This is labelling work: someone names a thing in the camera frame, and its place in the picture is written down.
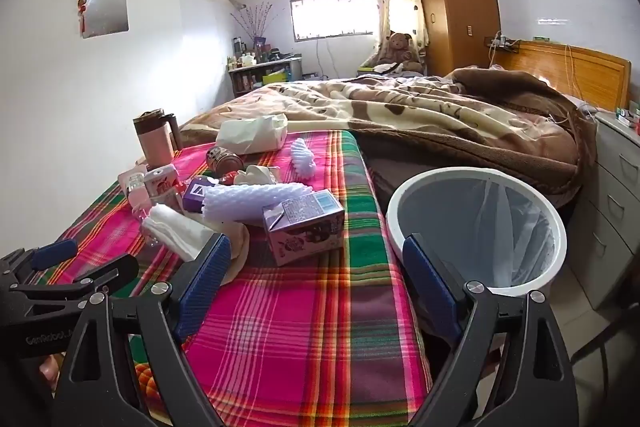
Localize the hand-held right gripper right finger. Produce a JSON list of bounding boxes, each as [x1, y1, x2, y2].
[[401, 233, 591, 427]]

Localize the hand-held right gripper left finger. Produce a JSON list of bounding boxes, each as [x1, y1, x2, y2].
[[50, 233, 236, 427]]

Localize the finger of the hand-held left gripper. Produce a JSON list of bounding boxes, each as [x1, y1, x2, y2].
[[0, 238, 80, 283], [7, 253, 141, 308]]

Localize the beige paper sheet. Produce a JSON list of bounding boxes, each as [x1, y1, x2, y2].
[[220, 222, 251, 285]]

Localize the white paper roll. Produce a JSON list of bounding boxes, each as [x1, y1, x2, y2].
[[145, 203, 216, 263]]

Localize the white round trash bin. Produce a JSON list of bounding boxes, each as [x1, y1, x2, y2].
[[386, 167, 568, 298]]

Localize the clear plastic bottle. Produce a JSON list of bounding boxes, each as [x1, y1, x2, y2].
[[118, 168, 153, 228]]

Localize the small purple box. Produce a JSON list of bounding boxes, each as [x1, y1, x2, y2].
[[181, 177, 221, 212]]

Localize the long white foam net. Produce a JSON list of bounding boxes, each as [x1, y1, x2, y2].
[[200, 181, 313, 224]]

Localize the pink and white carton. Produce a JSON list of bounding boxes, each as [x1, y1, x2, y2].
[[143, 164, 181, 208]]

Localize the large purple drink carton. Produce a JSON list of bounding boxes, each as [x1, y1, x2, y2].
[[262, 188, 346, 268]]

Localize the white paper cup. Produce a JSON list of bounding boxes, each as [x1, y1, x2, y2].
[[235, 164, 278, 188]]

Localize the dark patterned drink can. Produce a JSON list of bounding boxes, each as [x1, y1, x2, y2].
[[206, 146, 246, 175]]

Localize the white bristle brush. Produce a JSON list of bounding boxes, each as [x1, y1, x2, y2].
[[291, 137, 317, 180]]

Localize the clear plastic bin liner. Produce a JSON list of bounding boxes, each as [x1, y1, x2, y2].
[[400, 177, 556, 290]]

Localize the pink green plaid cloth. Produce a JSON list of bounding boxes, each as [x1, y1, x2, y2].
[[30, 129, 436, 427]]

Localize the brown bed mattress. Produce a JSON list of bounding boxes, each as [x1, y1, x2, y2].
[[357, 134, 583, 218]]

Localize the pink thermos mug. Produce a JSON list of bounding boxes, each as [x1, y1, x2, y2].
[[132, 108, 182, 168]]

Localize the white soft tissue pack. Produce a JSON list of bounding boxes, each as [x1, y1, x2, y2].
[[215, 113, 289, 155]]

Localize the brown patterned blanket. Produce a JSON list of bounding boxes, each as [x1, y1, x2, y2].
[[177, 66, 598, 208]]

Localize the grey drawer cabinet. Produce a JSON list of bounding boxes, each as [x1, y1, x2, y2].
[[570, 107, 640, 313]]

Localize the cluttered side table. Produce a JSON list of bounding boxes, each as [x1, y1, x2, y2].
[[227, 54, 303, 98]]

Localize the brown teddy bear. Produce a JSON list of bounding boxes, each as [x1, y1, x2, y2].
[[376, 32, 425, 72]]

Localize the red hanging ornament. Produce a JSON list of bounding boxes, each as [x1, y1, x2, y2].
[[75, 0, 91, 38]]

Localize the wooden headboard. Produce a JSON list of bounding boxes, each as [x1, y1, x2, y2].
[[500, 39, 633, 112]]

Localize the dried branches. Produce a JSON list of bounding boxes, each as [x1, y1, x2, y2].
[[230, 2, 276, 42]]

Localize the wooden wardrobe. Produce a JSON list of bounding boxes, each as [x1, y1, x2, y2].
[[411, 0, 502, 78]]

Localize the window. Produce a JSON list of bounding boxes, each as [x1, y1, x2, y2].
[[289, 0, 377, 42]]

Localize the silver wall panel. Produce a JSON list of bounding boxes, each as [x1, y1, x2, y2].
[[80, 0, 130, 38]]

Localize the black wall shelf with chargers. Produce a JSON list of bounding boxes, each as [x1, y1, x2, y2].
[[484, 32, 521, 54]]

